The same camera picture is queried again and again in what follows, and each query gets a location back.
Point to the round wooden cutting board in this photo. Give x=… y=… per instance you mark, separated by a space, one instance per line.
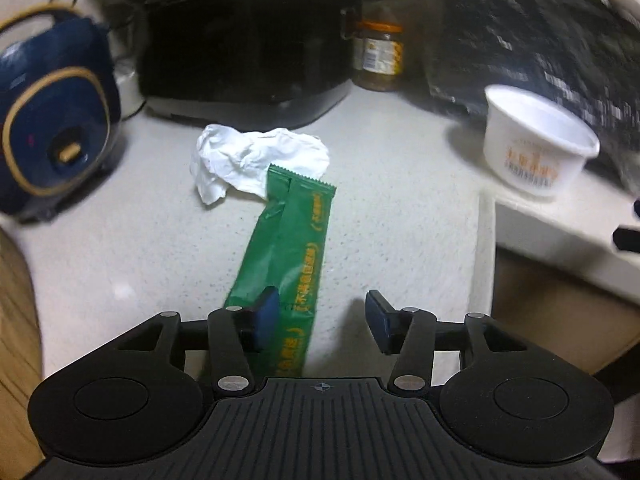
x=15 y=335

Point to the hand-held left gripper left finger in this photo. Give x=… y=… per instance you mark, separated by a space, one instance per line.
x=265 y=320

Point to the plain wooden cabinet door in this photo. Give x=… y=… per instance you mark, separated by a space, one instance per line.
x=540 y=310

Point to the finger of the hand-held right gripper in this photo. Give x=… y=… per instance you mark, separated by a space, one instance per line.
x=629 y=240

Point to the white paper bowl orange print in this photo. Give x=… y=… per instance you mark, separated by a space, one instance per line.
x=530 y=125

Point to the green snack packet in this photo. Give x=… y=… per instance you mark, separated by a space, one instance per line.
x=295 y=240

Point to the blue rice cooker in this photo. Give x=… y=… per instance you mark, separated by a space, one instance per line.
x=55 y=110

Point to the black microwave oven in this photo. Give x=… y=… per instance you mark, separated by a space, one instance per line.
x=500 y=35

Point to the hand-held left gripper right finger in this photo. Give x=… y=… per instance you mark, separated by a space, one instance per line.
x=380 y=322

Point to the white tissue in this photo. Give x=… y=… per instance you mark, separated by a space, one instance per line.
x=235 y=160

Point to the black rice cooker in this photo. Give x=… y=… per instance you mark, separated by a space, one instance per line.
x=240 y=50

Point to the glass sauce jar orange lid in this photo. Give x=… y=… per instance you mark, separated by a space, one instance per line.
x=382 y=55

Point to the white plastic object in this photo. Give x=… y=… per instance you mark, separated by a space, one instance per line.
x=129 y=90

